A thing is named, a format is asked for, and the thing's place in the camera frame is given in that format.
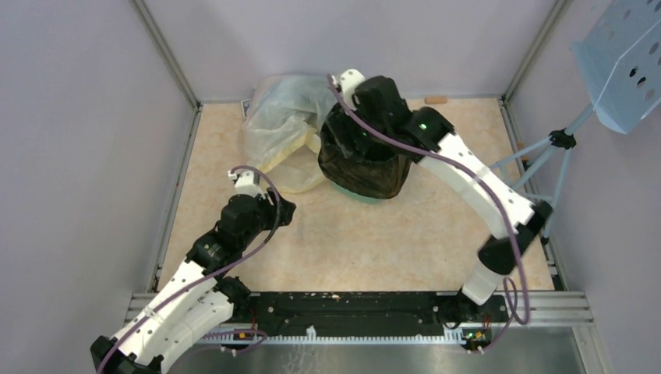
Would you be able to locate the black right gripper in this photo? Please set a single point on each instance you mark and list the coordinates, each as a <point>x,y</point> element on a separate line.
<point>358,110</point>

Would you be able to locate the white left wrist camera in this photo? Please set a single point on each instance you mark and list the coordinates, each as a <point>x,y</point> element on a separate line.
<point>247,182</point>

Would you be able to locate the small tan cork block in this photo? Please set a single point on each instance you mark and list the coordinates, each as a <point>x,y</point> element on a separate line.
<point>435,100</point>

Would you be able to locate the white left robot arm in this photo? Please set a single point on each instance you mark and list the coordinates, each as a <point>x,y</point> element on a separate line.
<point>200,295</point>

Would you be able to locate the light blue tripod stand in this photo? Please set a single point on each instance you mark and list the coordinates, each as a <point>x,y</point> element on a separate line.
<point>530,159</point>

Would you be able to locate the translucent yellow-trimmed plastic bag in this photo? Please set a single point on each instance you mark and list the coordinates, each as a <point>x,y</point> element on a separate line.
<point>281,133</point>

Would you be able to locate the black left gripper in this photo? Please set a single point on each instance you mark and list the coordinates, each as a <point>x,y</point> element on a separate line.
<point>286,210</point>

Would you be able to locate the green plastic trash bin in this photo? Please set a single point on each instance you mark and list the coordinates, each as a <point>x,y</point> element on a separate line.
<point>356,196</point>

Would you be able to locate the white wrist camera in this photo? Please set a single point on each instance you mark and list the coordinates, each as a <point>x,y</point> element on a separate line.
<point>247,182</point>
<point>346,84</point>

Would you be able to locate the white cable duct strip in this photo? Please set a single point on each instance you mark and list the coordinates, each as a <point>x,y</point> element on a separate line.
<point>459,336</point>

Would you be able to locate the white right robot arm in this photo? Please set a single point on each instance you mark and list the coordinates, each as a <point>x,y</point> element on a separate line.
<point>514,221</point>

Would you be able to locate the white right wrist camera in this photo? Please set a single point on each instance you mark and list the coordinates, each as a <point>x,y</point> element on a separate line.
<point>346,84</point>

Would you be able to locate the light blue perforated stand tray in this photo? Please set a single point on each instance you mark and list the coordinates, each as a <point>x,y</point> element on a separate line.
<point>619,63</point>

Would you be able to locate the black trash bag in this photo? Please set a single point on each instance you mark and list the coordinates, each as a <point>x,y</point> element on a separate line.
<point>380,174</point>

